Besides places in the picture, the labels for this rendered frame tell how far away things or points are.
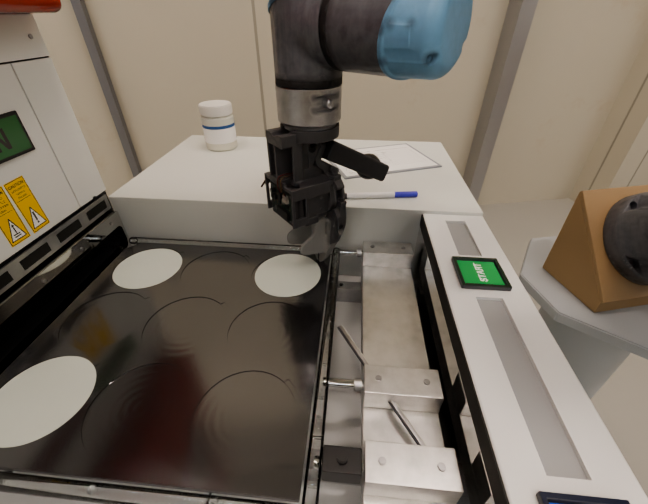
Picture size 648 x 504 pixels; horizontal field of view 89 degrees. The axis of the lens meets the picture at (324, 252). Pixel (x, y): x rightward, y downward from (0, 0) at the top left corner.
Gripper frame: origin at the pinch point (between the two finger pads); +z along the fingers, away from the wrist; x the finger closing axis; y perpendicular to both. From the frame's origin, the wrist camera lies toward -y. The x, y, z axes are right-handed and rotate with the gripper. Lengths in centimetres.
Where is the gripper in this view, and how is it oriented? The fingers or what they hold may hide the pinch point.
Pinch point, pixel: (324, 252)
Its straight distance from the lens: 52.7
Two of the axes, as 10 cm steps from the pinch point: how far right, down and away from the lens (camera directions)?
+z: 0.0, 8.1, 5.9
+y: -8.1, 3.4, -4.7
